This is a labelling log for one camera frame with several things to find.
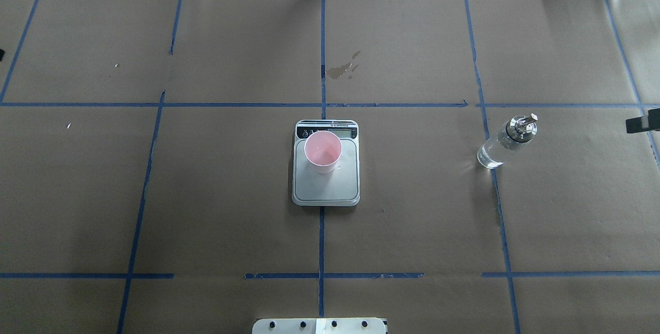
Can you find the pink plastic cup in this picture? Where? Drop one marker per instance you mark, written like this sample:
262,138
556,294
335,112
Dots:
323,150

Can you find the silver digital kitchen scale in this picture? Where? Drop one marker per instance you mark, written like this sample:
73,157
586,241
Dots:
339,188

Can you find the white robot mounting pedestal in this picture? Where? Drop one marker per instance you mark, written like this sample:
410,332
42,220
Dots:
321,325

